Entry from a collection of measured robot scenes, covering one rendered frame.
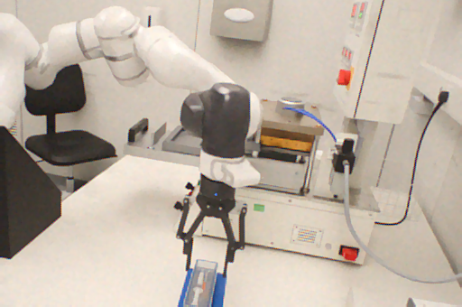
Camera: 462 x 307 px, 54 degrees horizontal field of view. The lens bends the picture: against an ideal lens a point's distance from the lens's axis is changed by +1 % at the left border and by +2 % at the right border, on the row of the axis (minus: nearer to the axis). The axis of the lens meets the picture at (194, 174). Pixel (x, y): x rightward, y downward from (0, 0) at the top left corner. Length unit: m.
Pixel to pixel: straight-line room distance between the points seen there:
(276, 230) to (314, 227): 0.10
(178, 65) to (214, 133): 0.28
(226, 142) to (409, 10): 0.53
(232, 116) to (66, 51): 0.64
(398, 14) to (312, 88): 1.60
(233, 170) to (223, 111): 0.11
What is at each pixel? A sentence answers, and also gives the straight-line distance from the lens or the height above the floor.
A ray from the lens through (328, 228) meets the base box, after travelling 1.26.
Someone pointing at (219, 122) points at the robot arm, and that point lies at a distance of 0.84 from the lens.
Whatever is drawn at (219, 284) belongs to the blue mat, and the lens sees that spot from 1.12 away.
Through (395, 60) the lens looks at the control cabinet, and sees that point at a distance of 1.17.
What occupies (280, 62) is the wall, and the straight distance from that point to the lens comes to 2.71.
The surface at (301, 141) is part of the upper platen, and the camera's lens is 1.24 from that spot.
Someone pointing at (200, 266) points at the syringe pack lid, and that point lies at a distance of 1.09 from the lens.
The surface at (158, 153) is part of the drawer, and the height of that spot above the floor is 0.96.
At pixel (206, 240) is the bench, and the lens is 1.29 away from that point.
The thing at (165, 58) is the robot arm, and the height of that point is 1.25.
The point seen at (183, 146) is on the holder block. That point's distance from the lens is 1.28.
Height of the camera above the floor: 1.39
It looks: 21 degrees down
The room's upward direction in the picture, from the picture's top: 6 degrees clockwise
